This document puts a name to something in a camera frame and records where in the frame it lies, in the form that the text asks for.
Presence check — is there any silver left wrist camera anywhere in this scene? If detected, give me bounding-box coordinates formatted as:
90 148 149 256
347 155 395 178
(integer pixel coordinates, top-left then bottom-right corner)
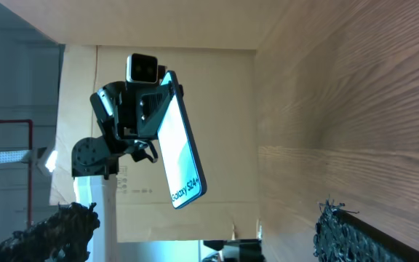
126 53 158 83

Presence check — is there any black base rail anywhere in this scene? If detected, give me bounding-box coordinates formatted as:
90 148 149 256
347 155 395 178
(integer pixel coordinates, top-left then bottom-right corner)
201 239 266 262

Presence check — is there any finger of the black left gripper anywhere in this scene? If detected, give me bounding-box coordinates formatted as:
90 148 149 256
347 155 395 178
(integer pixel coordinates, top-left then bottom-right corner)
136 82 174 140

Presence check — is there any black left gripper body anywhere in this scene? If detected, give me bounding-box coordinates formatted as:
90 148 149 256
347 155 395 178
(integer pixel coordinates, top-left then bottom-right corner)
89 82 158 163

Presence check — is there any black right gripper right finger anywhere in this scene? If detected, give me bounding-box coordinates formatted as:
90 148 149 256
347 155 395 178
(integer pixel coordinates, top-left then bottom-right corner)
313 199 419 262

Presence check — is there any blue Galaxy smartphone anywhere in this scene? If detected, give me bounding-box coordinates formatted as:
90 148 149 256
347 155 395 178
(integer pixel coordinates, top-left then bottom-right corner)
157 71 207 209

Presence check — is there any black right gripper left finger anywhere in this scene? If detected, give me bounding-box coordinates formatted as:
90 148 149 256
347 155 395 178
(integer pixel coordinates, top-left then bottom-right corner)
0 202 100 262

